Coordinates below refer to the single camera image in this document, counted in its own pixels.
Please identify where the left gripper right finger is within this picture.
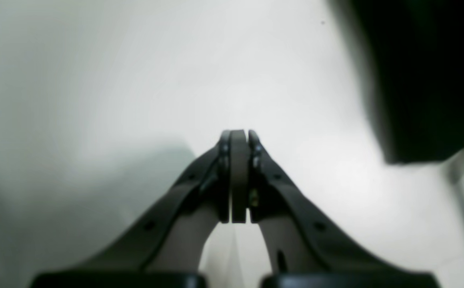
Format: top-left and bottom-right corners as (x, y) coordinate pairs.
(232, 130), (438, 288)

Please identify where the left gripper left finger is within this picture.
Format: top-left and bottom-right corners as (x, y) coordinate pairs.
(31, 130), (232, 288)

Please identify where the black T-shirt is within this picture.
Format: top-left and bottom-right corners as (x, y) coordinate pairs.
(335, 0), (464, 164)

